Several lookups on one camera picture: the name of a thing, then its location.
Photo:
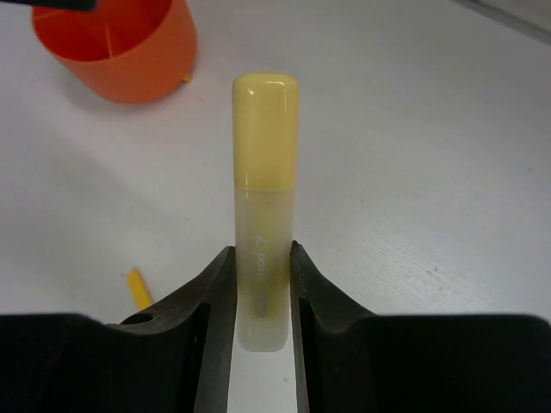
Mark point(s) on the yellow utility knife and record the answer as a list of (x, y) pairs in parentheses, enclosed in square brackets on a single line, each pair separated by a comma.
[(138, 289)]

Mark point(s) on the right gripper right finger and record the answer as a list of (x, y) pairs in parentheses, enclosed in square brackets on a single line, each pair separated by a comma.
[(349, 359)]

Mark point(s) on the yellow capped marker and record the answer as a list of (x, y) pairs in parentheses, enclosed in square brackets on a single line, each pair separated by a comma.
[(265, 113)]

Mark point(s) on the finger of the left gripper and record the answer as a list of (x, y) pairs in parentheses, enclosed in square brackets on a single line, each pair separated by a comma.
[(71, 5)]

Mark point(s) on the orange round divided container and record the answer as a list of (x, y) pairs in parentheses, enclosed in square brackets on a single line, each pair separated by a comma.
[(126, 52)]

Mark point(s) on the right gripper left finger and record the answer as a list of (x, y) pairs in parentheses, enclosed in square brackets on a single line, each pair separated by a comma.
[(174, 356)]

